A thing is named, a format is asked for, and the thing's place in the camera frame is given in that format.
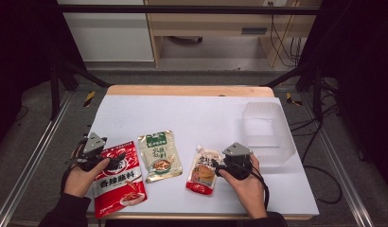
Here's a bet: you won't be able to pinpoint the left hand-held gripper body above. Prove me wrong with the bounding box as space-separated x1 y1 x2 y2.
73 131 117 173

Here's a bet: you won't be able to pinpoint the person's left hand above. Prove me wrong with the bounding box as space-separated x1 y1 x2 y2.
63 158 111 198

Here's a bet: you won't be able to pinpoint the hanging black cables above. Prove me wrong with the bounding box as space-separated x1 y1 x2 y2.
269 1 305 67

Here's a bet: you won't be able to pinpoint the black curtain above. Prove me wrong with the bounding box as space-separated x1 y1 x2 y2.
297 0 388 190
0 0 86 149

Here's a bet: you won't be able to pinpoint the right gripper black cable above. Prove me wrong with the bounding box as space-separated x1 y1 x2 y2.
238 164 271 211

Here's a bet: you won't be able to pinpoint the light wooden desk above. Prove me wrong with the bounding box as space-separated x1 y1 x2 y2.
144 0 323 68

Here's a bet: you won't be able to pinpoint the black horizontal frame bar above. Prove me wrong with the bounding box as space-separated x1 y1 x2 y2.
56 4 321 16

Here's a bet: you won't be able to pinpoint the white red spouted pouch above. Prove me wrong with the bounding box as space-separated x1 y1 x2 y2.
185 145 223 196

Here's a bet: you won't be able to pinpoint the beige green-topped pouch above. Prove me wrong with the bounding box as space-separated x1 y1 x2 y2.
137 130 184 183

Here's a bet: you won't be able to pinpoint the person's right hand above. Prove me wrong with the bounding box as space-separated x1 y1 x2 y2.
220 154 266 207

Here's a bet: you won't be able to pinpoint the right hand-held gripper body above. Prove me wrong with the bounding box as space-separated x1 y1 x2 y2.
222 142 254 182

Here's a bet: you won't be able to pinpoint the black floor cables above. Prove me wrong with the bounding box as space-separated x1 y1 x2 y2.
290 103 343 205

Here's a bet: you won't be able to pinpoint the yellow black tape strip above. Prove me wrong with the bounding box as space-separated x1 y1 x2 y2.
83 90 97 108
285 92 304 107

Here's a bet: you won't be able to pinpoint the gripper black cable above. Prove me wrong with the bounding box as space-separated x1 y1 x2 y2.
60 140 86 194
238 164 271 211

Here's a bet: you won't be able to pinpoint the wooden table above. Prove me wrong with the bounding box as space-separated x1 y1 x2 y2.
86 84 313 221

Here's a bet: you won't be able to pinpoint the white table sheet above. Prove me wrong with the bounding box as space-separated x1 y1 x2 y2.
86 95 320 218

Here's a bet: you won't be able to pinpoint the red seasoning packet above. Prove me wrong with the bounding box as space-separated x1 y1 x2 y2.
92 140 149 219

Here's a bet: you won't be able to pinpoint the white cabinet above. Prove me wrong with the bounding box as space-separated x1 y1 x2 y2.
57 0 155 62

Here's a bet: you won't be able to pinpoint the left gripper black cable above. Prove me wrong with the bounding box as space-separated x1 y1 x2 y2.
60 140 86 194

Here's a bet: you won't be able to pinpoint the clear plastic container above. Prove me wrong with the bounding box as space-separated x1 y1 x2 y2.
241 101 297 168

